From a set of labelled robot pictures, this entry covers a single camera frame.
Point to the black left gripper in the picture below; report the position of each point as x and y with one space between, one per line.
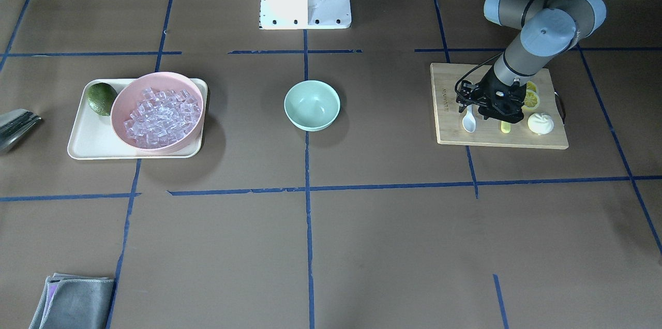
487 86

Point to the white plastic spoon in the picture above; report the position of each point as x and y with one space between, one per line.
469 122

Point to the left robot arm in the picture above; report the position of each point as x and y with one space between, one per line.
547 28

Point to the mint green bowl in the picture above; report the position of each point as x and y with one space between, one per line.
312 105

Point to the clear ice cubes pile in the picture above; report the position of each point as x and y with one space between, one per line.
162 118

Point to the pink bowl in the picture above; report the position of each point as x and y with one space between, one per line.
132 93

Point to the stainless steel ice scoop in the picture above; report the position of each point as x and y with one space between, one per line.
14 125

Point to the yellow plastic knife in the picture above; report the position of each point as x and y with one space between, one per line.
505 127

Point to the upper lemon slice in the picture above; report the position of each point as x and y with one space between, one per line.
531 101

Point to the white steamed bun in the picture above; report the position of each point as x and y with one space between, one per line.
540 124

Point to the bamboo cutting board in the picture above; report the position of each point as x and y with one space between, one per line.
448 119

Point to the green lime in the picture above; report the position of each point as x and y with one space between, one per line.
100 98

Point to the beige plastic tray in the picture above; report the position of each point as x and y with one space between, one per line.
92 136

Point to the grey folded cloth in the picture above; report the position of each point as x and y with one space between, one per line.
73 301

